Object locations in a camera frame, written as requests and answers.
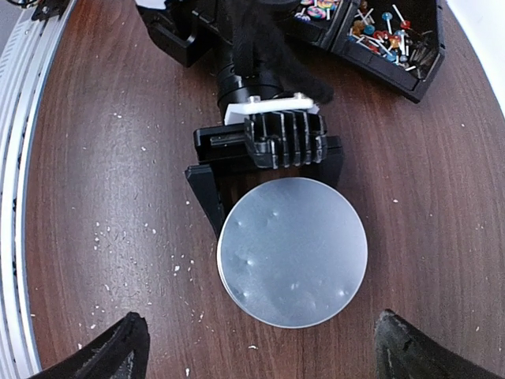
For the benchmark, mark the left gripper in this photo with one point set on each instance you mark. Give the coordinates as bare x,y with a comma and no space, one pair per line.
221,152

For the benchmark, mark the black three-compartment candy tray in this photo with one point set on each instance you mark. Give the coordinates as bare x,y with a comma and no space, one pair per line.
331,36

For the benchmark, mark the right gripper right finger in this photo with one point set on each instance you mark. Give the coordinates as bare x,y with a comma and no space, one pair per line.
403,351

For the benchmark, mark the pile of swirl lollipops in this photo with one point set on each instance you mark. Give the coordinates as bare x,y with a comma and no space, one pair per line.
317,10

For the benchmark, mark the pile of stick candies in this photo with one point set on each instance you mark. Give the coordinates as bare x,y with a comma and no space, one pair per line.
385,32

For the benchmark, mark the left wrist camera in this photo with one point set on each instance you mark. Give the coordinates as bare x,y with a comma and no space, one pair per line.
281,132

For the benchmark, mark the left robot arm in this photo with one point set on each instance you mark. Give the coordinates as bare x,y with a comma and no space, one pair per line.
267,98

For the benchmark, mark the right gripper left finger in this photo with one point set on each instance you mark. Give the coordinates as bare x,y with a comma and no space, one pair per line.
120,352

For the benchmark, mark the front aluminium rail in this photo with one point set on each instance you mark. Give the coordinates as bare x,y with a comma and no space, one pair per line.
26,61

